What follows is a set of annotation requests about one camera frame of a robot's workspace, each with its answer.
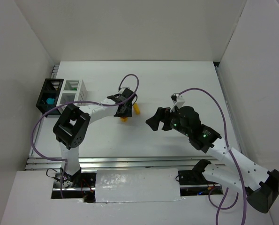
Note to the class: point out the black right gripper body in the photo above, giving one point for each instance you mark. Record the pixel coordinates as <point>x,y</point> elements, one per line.
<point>165,118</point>

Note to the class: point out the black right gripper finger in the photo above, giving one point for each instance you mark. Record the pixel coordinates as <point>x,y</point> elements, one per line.
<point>161,113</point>
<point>153,123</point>

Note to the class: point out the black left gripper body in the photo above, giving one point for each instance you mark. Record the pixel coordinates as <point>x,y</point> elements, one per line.
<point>124,110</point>

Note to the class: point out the yellow butterfly lego piece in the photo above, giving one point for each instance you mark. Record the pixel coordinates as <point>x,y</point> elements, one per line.
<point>124,119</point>

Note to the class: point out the yellow rectangular lego brick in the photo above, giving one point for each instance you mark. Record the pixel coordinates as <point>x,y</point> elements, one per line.
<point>136,109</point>

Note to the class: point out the teal round flower lego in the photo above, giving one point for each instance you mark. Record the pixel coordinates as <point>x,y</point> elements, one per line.
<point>50,101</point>

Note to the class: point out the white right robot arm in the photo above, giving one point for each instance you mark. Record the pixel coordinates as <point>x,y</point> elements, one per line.
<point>260,185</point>

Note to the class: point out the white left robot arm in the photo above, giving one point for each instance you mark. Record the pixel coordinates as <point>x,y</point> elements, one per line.
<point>71,127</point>

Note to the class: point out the white slatted container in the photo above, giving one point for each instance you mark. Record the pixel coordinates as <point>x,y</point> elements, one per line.
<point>68,95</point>

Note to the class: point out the black slatted container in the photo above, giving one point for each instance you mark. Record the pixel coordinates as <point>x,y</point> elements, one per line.
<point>48,91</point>

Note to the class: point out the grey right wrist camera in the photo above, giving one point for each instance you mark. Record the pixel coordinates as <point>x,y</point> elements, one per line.
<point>178,102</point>

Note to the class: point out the aluminium table edge rail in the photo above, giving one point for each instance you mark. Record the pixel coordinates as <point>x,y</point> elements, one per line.
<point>86,163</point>

